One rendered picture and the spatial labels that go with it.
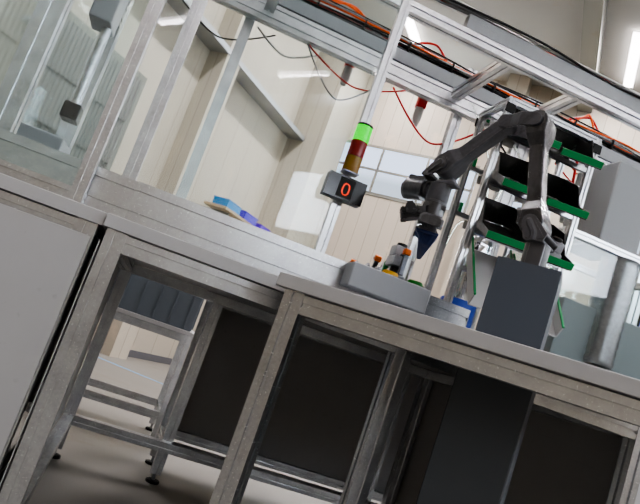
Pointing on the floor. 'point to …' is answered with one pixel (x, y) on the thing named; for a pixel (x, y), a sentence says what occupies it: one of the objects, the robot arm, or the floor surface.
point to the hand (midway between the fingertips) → (422, 246)
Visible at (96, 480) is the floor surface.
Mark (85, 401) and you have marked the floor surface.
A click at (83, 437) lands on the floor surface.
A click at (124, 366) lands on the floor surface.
